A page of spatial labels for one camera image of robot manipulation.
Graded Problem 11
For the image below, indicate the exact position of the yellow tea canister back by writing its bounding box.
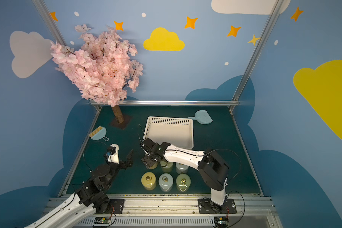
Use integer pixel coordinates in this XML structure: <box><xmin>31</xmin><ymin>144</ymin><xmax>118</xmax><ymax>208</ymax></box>
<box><xmin>147</xmin><ymin>162</ymin><xmax>158</xmax><ymax>170</ymax></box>

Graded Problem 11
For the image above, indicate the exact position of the green tea canister back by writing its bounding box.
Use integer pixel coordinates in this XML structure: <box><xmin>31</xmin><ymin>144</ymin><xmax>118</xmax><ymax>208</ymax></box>
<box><xmin>160</xmin><ymin>160</ymin><xmax>174</xmax><ymax>173</ymax></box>

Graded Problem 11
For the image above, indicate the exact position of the green tea canister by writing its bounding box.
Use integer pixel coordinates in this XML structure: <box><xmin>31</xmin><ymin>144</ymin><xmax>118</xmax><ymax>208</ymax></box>
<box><xmin>160</xmin><ymin>160</ymin><xmax>174</xmax><ymax>173</ymax></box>
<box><xmin>176</xmin><ymin>173</ymin><xmax>191</xmax><ymax>192</ymax></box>

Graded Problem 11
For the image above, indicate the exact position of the olive yellow tea canister front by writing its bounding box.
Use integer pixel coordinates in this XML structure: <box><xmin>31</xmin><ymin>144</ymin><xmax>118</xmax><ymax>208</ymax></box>
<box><xmin>141</xmin><ymin>172</ymin><xmax>157</xmax><ymax>191</ymax></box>

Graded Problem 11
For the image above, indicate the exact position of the pale blue tea canister front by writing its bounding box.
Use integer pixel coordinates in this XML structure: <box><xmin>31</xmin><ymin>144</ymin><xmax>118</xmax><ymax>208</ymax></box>
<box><xmin>158</xmin><ymin>173</ymin><xmax>173</xmax><ymax>192</ymax></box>

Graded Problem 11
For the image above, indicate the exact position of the grey-blue tea canister back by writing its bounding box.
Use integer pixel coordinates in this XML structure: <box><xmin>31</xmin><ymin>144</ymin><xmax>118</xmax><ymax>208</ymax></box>
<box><xmin>175</xmin><ymin>163</ymin><xmax>189</xmax><ymax>174</ymax></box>

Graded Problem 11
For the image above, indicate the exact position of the white perforated plastic basket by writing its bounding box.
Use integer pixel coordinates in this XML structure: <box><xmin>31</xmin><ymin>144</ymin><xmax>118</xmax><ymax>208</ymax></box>
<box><xmin>144</xmin><ymin>116</ymin><xmax>194</xmax><ymax>149</ymax></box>

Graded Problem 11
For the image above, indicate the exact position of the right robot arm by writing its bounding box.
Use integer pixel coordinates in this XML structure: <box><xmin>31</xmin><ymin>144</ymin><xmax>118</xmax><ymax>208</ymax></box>
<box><xmin>140</xmin><ymin>138</ymin><xmax>230</xmax><ymax>206</ymax></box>

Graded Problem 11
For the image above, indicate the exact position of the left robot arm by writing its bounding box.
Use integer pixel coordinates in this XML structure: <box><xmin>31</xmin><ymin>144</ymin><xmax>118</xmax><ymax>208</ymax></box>
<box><xmin>27</xmin><ymin>150</ymin><xmax>134</xmax><ymax>228</ymax></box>

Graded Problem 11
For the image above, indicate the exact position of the teal hand brush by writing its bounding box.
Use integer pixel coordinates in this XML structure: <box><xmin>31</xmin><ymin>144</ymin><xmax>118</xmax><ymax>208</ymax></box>
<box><xmin>88</xmin><ymin>126</ymin><xmax>109</xmax><ymax>142</ymax></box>

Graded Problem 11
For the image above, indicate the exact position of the left controller board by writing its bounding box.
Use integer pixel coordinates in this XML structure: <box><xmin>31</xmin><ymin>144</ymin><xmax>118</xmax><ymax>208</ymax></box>
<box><xmin>93</xmin><ymin>217</ymin><xmax>112</xmax><ymax>227</ymax></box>

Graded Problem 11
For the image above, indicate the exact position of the controller board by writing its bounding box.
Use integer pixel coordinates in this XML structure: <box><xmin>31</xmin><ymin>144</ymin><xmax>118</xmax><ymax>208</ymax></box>
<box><xmin>214</xmin><ymin>217</ymin><xmax>229</xmax><ymax>228</ymax></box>
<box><xmin>93</xmin><ymin>217</ymin><xmax>112</xmax><ymax>227</ymax></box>

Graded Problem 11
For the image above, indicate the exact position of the teal dustpan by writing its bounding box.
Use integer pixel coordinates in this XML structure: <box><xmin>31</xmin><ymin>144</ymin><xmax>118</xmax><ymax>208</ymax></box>
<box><xmin>188</xmin><ymin>110</ymin><xmax>213</xmax><ymax>125</ymax></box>

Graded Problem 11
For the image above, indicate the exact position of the right controller board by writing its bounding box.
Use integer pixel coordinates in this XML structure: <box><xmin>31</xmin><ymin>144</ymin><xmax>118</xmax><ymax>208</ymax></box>
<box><xmin>214</xmin><ymin>217</ymin><xmax>229</xmax><ymax>228</ymax></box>

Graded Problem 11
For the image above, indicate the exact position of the pink cherry blossom tree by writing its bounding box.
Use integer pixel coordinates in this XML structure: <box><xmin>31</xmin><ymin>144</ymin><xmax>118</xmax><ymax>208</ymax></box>
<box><xmin>50</xmin><ymin>24</ymin><xmax>143</xmax><ymax>124</ymax></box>

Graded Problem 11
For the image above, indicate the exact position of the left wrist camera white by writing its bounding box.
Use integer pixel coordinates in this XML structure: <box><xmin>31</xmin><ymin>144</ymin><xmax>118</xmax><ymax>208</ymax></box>
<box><xmin>104</xmin><ymin>144</ymin><xmax>119</xmax><ymax>164</ymax></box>

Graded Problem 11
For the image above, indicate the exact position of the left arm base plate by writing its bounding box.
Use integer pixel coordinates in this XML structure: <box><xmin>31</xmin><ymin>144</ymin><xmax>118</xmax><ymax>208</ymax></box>
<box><xmin>103</xmin><ymin>199</ymin><xmax>125</xmax><ymax>215</ymax></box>

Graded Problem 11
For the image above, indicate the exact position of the dark metal tree base plate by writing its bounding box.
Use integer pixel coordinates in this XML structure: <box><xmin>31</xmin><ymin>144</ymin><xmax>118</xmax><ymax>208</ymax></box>
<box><xmin>109</xmin><ymin>115</ymin><xmax>132</xmax><ymax>129</ymax></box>

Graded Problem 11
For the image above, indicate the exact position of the back aluminium frame bar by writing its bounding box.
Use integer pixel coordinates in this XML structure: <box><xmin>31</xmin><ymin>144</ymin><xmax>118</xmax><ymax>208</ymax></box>
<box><xmin>90</xmin><ymin>100</ymin><xmax>240</xmax><ymax>107</ymax></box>

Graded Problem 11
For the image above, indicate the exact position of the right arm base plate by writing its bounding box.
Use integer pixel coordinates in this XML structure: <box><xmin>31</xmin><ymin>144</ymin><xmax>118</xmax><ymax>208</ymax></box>
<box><xmin>198</xmin><ymin>198</ymin><xmax>237</xmax><ymax>214</ymax></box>

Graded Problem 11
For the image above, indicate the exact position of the aluminium front rail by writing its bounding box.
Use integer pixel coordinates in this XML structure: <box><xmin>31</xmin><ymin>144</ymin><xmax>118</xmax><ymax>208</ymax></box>
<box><xmin>43</xmin><ymin>193</ymin><xmax>282</xmax><ymax>228</ymax></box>

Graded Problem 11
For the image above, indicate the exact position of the left aluminium frame post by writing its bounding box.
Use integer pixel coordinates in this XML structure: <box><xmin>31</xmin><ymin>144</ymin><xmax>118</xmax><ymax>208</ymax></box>
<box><xmin>32</xmin><ymin>0</ymin><xmax>102</xmax><ymax>113</ymax></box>

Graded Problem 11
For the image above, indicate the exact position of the aluminium frame post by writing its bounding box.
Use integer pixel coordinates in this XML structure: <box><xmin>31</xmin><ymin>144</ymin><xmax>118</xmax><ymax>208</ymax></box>
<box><xmin>229</xmin><ymin>0</ymin><xmax>284</xmax><ymax>116</ymax></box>
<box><xmin>32</xmin><ymin>0</ymin><xmax>102</xmax><ymax>113</ymax></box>

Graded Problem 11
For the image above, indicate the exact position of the right aluminium frame post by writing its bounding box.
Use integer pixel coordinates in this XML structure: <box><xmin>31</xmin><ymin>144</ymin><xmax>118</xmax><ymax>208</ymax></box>
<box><xmin>229</xmin><ymin>0</ymin><xmax>284</xmax><ymax>116</ymax></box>

